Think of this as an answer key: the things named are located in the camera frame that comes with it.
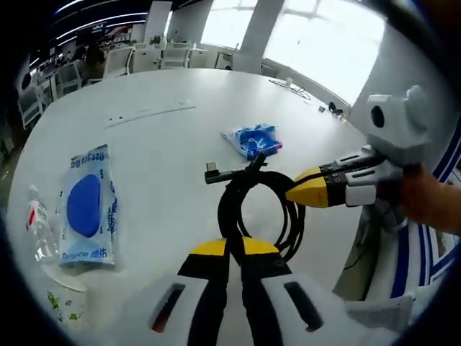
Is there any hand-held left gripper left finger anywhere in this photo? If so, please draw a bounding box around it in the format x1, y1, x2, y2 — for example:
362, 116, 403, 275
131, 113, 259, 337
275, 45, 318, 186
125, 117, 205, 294
122, 237, 231, 346

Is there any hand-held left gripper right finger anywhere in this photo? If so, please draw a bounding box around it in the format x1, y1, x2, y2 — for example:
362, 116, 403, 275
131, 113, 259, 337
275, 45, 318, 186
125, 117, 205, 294
239, 236, 364, 346

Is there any black cable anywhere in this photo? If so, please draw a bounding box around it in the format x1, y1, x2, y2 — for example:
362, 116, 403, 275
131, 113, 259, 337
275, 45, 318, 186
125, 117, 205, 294
204, 151, 307, 267

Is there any white printed paper cup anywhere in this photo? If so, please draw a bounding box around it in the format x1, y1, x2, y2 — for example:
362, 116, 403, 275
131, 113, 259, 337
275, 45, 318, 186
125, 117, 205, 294
41, 272, 91, 325

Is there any pale packet with blue pad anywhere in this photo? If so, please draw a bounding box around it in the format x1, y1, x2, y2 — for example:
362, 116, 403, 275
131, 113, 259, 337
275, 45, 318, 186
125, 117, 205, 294
57, 143, 120, 270

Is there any clear plastic bottle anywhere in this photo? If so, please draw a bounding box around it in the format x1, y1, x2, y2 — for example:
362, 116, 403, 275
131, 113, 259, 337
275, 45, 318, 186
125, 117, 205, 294
24, 184, 61, 267

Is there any person's right hand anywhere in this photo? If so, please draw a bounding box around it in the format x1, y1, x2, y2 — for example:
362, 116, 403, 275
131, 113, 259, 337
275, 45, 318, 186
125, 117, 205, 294
398, 164, 459, 235

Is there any white table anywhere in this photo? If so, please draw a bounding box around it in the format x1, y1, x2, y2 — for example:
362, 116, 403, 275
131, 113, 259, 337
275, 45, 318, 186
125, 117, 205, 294
6, 68, 375, 346

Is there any white table socket strip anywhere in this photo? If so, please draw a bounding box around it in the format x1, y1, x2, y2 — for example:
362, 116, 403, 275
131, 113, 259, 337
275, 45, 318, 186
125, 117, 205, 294
103, 100, 197, 129

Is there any white office chair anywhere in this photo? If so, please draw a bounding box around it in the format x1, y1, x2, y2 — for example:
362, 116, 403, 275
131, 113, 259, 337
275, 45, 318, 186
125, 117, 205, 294
16, 86, 46, 129
57, 61, 84, 94
161, 42, 194, 69
102, 48, 136, 79

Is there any thin white cable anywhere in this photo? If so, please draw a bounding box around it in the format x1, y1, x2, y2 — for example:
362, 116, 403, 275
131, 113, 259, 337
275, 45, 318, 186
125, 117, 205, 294
269, 77, 314, 105

